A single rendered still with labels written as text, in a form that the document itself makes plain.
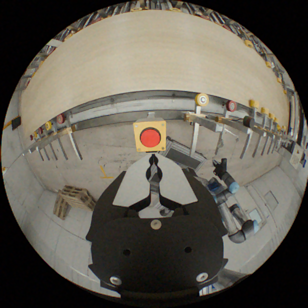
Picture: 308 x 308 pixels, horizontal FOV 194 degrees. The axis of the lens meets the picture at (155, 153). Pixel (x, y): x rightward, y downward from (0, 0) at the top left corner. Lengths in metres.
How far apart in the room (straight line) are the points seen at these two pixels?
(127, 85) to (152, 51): 0.24
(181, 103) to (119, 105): 0.52
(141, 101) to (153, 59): 0.37
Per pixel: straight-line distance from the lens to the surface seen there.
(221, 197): 0.80
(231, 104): 0.74
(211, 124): 0.40
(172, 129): 1.49
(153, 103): 0.79
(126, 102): 0.82
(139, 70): 0.55
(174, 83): 0.54
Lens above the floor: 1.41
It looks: 60 degrees down
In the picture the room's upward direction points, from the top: 176 degrees clockwise
